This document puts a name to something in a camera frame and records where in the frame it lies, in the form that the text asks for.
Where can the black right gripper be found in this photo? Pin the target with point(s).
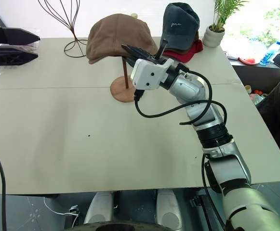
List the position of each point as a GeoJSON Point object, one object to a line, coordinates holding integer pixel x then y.
{"type": "Point", "coordinates": [161, 60]}

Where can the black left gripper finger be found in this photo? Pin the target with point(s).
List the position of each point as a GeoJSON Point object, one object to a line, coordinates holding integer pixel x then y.
{"type": "Point", "coordinates": [12, 36]}
{"type": "Point", "coordinates": [9, 56]}

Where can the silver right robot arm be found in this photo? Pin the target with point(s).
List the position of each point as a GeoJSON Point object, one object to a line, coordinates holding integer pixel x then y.
{"type": "Point", "coordinates": [192, 89]}

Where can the dark grey baseball cap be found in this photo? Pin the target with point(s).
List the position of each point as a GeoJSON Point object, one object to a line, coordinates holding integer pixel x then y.
{"type": "Point", "coordinates": [178, 26]}

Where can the red baseball cap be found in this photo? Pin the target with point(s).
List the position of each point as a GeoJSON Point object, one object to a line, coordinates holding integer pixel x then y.
{"type": "Point", "coordinates": [190, 54]}

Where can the brown baseball cap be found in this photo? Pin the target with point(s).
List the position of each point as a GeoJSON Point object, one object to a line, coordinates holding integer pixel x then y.
{"type": "Point", "coordinates": [196, 36]}

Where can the wooden hat stand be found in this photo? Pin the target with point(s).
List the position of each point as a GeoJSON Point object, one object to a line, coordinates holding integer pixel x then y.
{"type": "Point", "coordinates": [123, 90]}

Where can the beige round knob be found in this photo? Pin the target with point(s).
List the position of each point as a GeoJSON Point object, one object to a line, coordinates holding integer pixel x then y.
{"type": "Point", "coordinates": [134, 15]}

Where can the white ribbed plant pot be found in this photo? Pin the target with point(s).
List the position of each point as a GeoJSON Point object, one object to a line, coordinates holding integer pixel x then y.
{"type": "Point", "coordinates": [213, 37]}

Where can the green palm plant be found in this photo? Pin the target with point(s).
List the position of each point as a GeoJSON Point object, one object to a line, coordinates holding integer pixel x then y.
{"type": "Point", "coordinates": [222, 12]}

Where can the white plate with red item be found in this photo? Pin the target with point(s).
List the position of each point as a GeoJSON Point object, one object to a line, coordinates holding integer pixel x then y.
{"type": "Point", "coordinates": [249, 60]}

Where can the plastic water bottle blue label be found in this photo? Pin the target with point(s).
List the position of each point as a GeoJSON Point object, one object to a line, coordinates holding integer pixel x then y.
{"type": "Point", "coordinates": [269, 54]}

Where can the silver robot leg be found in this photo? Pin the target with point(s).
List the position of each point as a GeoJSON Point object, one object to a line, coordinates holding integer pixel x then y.
{"type": "Point", "coordinates": [100, 207]}
{"type": "Point", "coordinates": [168, 208]}

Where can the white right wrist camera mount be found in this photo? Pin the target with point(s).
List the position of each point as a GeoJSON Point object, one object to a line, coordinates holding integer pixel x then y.
{"type": "Point", "coordinates": [147, 74]}

